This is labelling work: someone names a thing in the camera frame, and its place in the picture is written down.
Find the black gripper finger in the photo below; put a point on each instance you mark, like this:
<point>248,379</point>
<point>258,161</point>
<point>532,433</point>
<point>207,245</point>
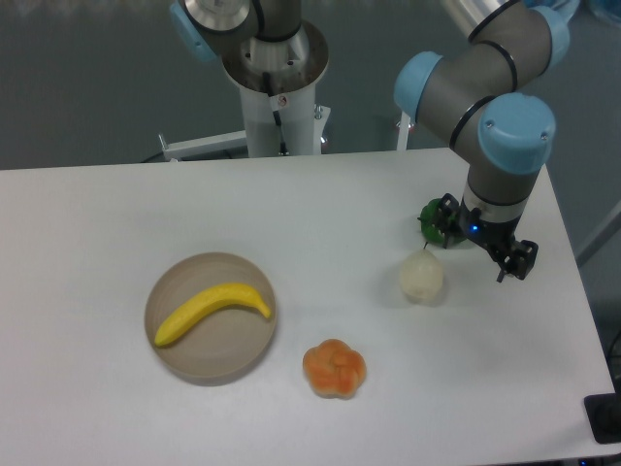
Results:
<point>516,259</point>
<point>442,219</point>

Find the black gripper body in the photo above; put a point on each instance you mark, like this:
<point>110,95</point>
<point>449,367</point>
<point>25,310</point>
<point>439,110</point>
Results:
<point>495,237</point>

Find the yellow banana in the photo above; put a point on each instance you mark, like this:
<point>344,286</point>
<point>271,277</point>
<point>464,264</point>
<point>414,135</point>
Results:
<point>206,303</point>

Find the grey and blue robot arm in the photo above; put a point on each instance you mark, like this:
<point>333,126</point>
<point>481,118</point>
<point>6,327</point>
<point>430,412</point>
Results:
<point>473,103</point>

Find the beige round plate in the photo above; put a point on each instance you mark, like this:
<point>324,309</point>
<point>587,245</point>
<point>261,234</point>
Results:
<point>221,347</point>

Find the green bell pepper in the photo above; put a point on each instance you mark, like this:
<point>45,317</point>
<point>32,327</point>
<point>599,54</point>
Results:
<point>445,245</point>

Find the white pear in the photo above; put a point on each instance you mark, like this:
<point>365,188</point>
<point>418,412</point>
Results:
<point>421,278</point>

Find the black device at table edge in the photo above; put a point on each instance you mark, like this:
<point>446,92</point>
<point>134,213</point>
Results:
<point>603,411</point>

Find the orange knotted bread roll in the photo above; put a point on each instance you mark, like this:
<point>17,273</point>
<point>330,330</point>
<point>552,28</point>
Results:
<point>334,370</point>

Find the blue plastic bag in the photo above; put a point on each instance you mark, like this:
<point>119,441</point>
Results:
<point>607,11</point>

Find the white post with red clip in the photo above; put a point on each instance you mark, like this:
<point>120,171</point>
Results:
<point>404,126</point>

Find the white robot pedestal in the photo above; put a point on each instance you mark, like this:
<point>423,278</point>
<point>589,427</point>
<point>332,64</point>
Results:
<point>276,82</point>

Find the white table bracket left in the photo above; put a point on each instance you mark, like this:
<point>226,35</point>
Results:
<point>206,148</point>

